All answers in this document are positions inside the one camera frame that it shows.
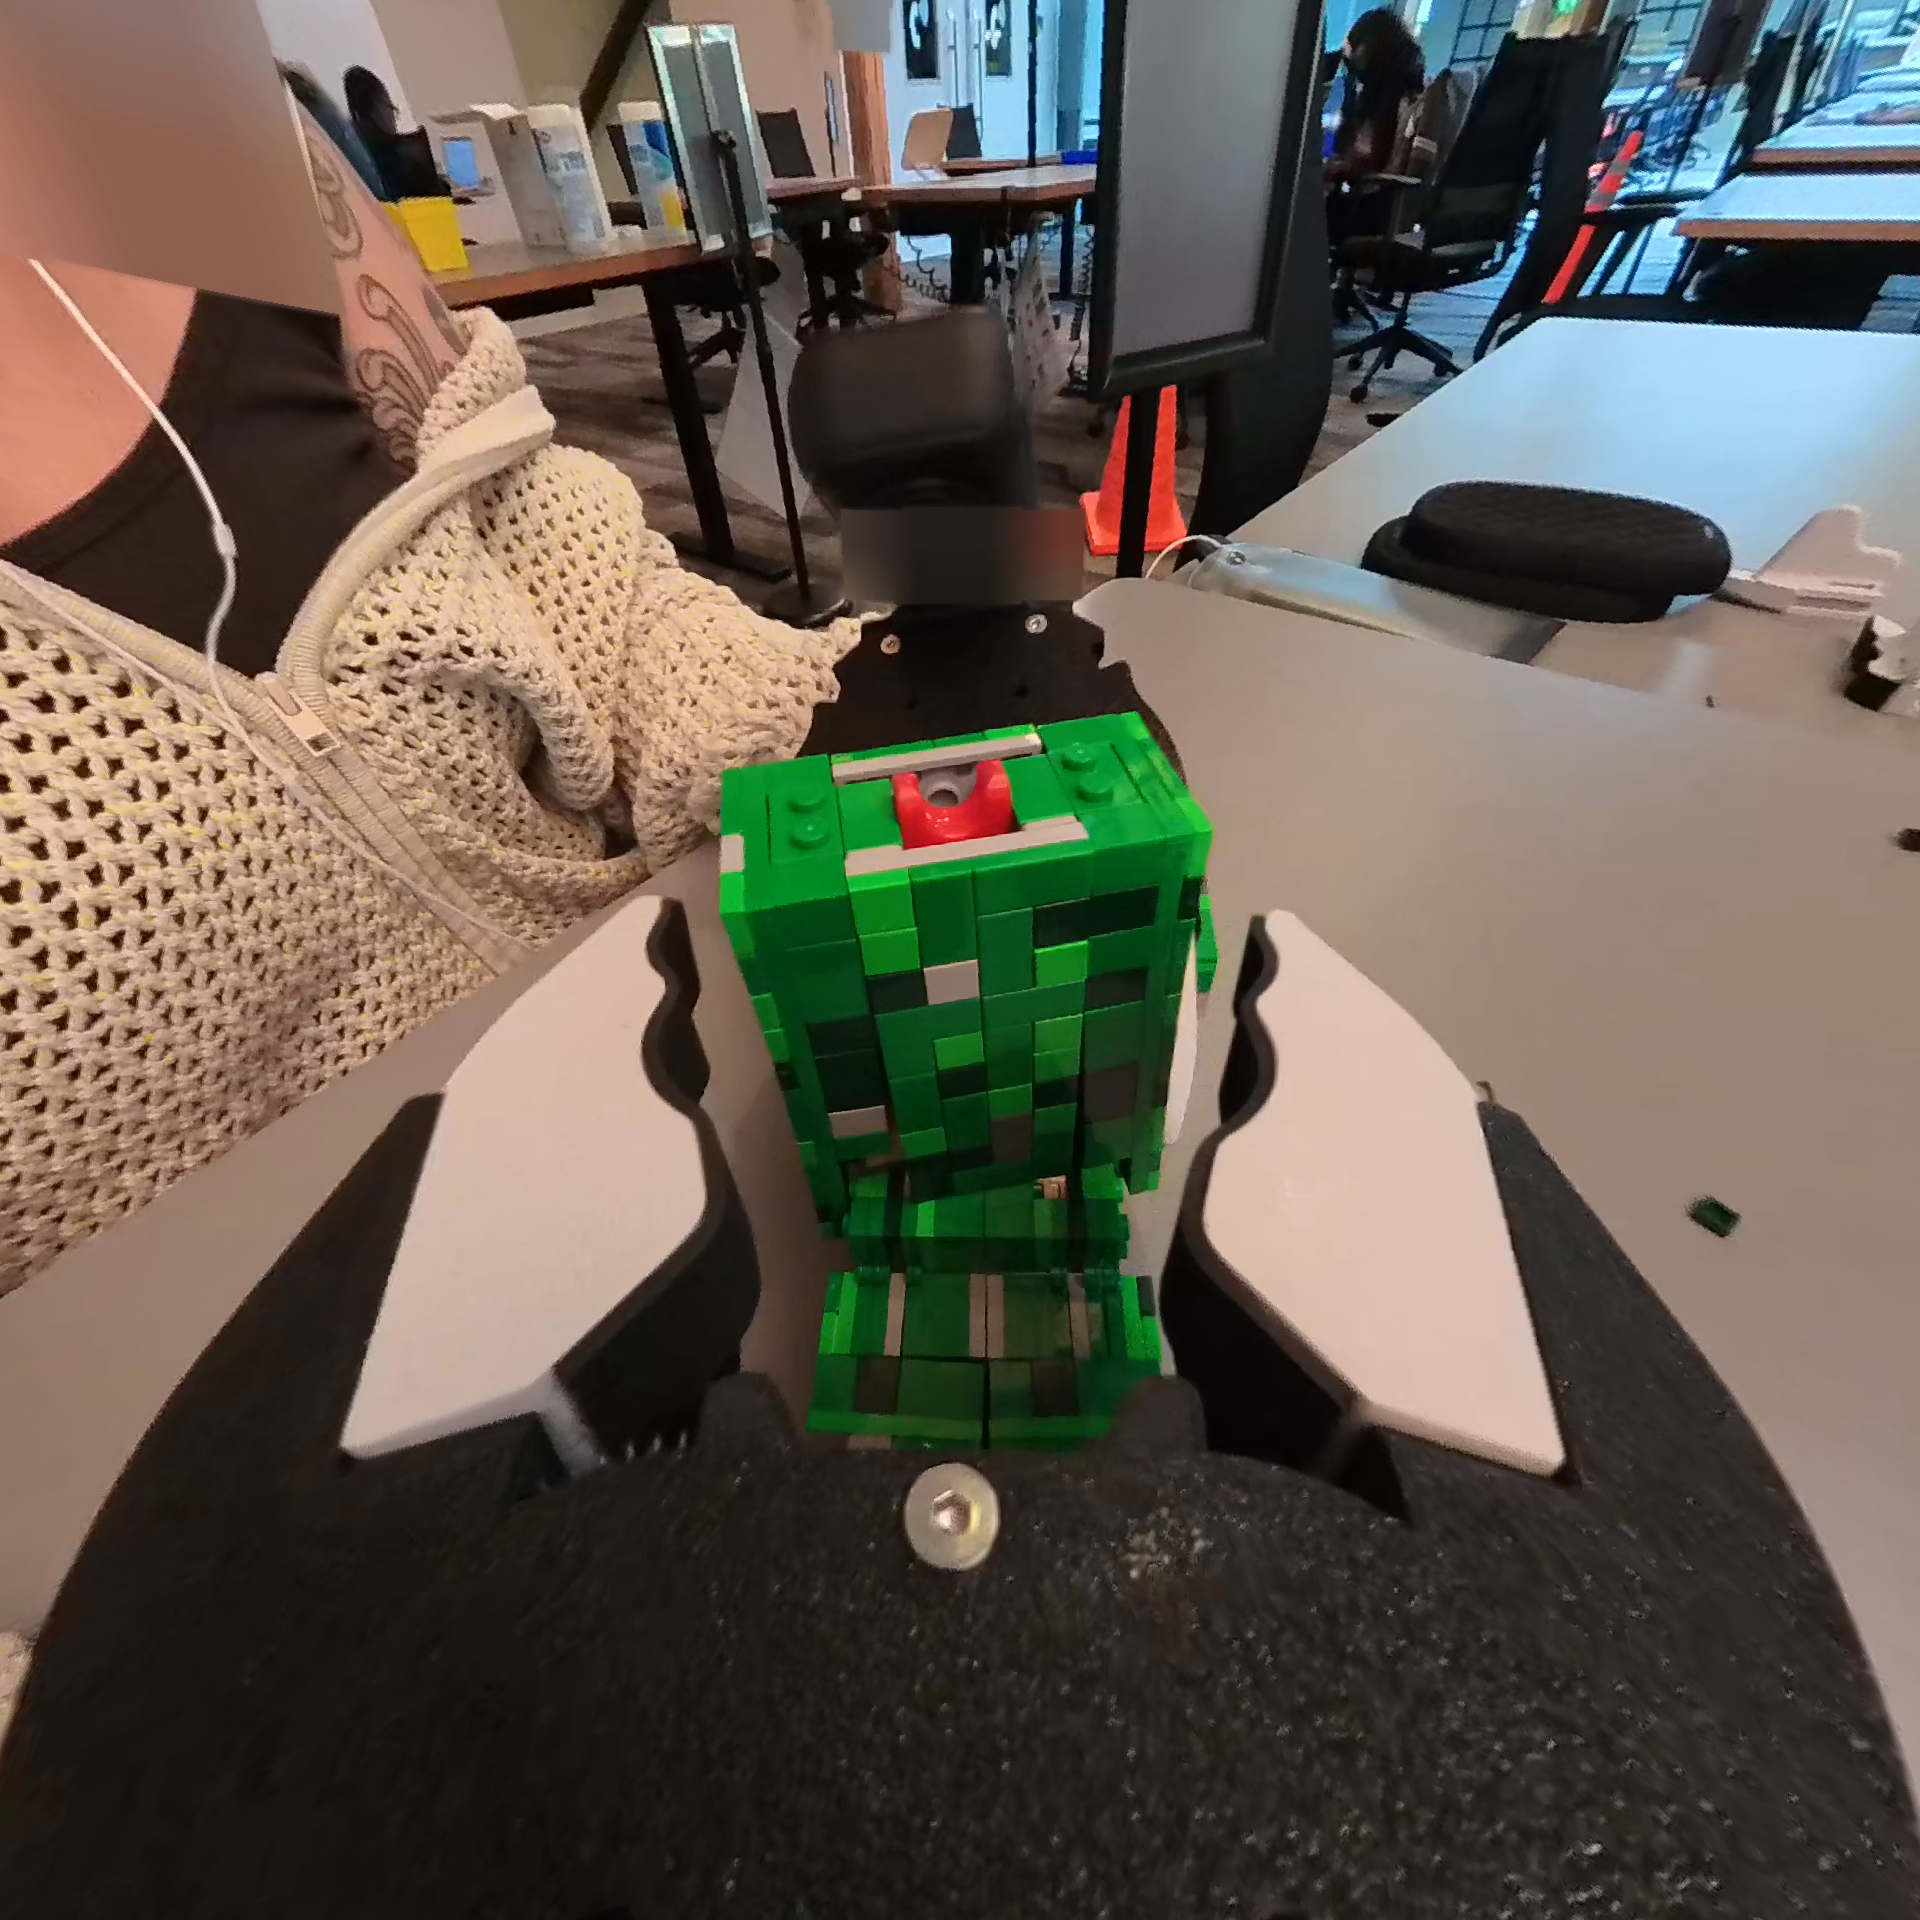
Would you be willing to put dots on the silver panel on tripod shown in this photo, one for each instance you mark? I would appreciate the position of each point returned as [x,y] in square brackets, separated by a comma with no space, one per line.
[706,129]

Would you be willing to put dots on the person's left forearm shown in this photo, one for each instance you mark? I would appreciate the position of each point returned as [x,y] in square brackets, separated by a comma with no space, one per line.
[706,705]

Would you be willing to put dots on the black shirt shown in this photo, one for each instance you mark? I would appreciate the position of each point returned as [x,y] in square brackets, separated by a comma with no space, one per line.
[271,452]

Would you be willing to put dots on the black office chair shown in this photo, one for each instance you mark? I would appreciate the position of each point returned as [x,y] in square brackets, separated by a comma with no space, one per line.
[1425,241]

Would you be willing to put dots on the cream knit cardigan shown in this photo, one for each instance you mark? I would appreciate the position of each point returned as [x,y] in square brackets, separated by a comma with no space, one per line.
[150,839]

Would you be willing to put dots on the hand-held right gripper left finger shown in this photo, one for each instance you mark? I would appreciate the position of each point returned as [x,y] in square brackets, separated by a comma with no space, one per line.
[524,1201]

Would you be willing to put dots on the long wooden desk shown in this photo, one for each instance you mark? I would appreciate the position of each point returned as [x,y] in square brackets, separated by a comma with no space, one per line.
[961,189]

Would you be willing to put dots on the white notched plastic part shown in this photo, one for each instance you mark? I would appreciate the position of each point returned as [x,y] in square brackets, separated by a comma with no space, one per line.
[1822,564]

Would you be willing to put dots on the wooden desk with black legs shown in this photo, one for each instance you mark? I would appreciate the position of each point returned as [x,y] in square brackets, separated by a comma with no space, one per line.
[601,270]

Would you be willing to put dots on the white and black notched part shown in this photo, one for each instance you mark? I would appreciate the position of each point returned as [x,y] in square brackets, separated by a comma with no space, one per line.
[1886,662]

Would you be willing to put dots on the orange traffic cone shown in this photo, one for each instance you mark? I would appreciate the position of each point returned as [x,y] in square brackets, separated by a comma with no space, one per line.
[1132,475]

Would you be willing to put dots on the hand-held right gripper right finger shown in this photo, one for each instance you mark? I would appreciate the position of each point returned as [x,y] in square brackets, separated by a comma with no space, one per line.
[1365,1201]

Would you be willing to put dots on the green lego creeper figure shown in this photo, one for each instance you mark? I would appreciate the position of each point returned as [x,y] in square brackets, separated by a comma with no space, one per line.
[974,1021]

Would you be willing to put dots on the light grey table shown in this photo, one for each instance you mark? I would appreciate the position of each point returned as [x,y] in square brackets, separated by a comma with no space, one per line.
[1652,406]

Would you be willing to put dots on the yellow bin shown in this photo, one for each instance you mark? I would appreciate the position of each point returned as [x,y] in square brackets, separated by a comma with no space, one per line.
[427,235]

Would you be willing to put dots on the black framed sign board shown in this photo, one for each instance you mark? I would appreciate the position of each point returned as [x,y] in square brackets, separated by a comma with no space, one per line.
[1202,166]

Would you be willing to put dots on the black textured oval pad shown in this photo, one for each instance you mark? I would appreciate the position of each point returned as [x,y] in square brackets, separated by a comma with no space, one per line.
[1546,547]

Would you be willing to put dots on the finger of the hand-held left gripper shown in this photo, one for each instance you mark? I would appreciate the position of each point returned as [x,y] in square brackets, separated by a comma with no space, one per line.
[1190,1066]
[1162,645]

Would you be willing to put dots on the small dark green lego brick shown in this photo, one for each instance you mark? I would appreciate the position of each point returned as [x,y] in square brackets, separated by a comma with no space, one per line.
[1713,1214]

